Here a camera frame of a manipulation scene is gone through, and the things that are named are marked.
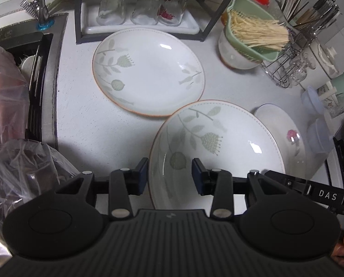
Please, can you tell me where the floral deep plate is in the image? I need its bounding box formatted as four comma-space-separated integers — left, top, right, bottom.
92, 28, 205, 117
149, 100, 285, 213

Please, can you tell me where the white pink-flower small plate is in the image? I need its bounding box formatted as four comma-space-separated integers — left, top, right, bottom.
254, 103, 306, 179

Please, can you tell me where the lower clear plastic container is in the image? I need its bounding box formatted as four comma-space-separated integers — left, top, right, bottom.
307, 117, 334, 154

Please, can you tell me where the clear plastic container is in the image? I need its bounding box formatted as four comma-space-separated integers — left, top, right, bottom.
307, 117, 334, 154
301, 86, 325, 116

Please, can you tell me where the clear plastic bag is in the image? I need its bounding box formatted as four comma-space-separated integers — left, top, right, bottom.
0, 47, 79, 267

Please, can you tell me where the upper clear plastic container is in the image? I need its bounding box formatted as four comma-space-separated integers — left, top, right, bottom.
301, 86, 325, 116

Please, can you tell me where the white bowl under colander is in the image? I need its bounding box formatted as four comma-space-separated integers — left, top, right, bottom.
218, 30, 260, 70

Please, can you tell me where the white electric cooking pot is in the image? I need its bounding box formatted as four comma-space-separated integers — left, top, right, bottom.
310, 38, 340, 79

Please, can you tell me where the dried noodle bundle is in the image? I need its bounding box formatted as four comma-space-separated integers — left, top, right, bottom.
229, 11, 290, 51

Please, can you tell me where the black sink drain rack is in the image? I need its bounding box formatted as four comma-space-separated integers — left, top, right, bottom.
0, 32, 53, 141

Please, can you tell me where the left clear drinking glass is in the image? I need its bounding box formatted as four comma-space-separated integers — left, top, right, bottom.
96, 0, 126, 26

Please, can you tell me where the clear drinking glass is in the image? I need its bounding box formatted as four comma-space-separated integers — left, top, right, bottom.
96, 0, 126, 26
131, 0, 161, 26

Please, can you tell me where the middle clear drinking glass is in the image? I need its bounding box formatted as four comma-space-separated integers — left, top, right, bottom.
131, 0, 161, 26

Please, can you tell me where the white drip tray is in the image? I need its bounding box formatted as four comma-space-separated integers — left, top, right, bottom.
81, 0, 200, 35

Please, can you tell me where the right red-print drinking glass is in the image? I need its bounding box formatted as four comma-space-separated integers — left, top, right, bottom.
159, 0, 188, 26

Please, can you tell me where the chrome faucet blue base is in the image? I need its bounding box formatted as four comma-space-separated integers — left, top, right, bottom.
20, 0, 54, 31

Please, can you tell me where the green colander basket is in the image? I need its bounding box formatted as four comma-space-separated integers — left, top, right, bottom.
222, 0, 290, 62

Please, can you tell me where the chopstick utensil holder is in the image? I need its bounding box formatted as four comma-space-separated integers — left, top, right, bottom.
275, 0, 341, 37

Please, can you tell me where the wire glass holder rack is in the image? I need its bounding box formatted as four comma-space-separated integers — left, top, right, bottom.
261, 31, 316, 88

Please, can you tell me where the black metal rack frame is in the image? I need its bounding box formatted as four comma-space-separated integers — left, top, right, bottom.
74, 0, 231, 44

